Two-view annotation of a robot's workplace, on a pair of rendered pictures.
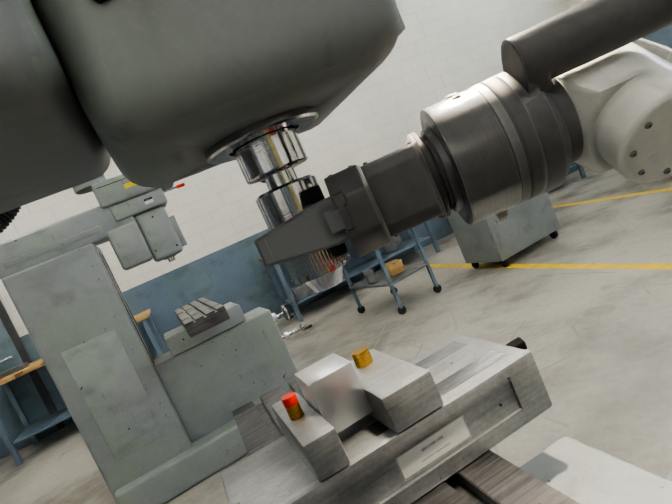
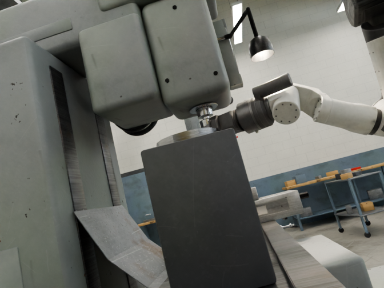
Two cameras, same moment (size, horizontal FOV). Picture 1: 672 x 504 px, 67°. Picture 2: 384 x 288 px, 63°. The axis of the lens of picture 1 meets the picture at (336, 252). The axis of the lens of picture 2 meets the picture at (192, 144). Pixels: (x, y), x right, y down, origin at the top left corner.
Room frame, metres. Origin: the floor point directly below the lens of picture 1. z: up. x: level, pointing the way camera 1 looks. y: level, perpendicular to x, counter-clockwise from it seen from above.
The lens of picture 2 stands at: (-0.47, -0.28, 1.05)
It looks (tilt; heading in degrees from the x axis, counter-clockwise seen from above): 10 degrees up; 23
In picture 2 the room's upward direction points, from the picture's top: 14 degrees counter-clockwise
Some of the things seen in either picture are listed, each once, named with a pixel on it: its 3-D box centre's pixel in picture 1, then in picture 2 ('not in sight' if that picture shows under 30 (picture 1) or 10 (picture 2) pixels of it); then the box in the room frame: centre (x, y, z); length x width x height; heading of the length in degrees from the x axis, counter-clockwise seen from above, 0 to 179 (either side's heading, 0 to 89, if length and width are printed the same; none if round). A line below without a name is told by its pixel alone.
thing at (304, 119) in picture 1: (262, 135); (203, 107); (0.37, 0.02, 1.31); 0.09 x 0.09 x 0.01
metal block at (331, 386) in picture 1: (332, 392); not in sight; (0.53, 0.06, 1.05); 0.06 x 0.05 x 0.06; 18
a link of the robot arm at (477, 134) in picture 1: (421, 182); (238, 122); (0.36, -0.08, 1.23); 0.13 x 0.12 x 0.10; 174
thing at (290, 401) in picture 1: (292, 406); not in sight; (0.52, 0.11, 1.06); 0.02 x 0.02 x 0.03
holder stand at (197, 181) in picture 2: not in sight; (204, 206); (-0.02, -0.09, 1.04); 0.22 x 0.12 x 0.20; 24
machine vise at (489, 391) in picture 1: (375, 424); (242, 207); (0.54, 0.04, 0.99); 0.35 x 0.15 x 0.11; 108
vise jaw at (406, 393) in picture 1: (383, 385); (247, 195); (0.55, 0.01, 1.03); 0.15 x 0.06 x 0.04; 18
